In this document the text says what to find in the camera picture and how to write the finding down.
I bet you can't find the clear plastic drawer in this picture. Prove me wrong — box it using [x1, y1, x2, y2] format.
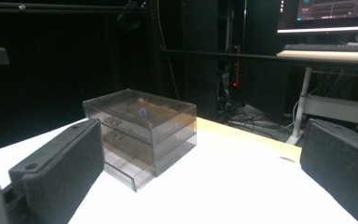
[103, 146, 157, 192]

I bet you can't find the clear plastic drawer organizer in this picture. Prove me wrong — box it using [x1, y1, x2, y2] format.
[82, 89, 198, 177]

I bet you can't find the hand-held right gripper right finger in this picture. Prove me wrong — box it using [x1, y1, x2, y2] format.
[299, 118, 358, 224]

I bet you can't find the black metal bar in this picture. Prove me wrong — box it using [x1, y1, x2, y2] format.
[0, 1, 150, 14]

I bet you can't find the computer monitor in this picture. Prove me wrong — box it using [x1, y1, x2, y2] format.
[277, 0, 358, 34]

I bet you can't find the red power strip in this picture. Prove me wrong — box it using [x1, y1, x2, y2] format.
[232, 44, 241, 88]

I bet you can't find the black keyboard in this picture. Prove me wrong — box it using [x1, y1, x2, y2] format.
[282, 43, 358, 53]

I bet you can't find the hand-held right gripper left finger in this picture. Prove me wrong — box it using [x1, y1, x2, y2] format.
[8, 119, 106, 224]

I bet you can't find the bundle of floor cables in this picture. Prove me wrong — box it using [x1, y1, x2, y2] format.
[217, 99, 296, 133]

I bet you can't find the white desk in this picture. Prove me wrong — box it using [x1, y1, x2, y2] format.
[275, 49, 358, 146]

